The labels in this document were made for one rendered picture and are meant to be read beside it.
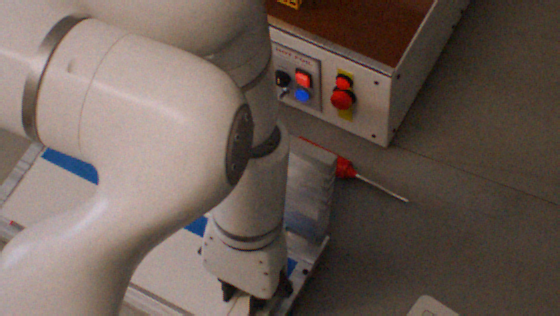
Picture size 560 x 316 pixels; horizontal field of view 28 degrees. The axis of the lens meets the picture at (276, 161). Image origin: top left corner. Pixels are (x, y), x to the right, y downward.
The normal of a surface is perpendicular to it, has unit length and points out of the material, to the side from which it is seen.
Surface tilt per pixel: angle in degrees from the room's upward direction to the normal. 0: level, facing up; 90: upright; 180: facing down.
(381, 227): 0
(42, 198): 0
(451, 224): 0
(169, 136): 32
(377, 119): 90
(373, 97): 90
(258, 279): 78
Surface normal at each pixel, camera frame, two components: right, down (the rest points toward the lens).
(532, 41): -0.05, -0.47
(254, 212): 0.16, 0.78
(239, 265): -0.48, 0.68
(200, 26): 0.40, 0.66
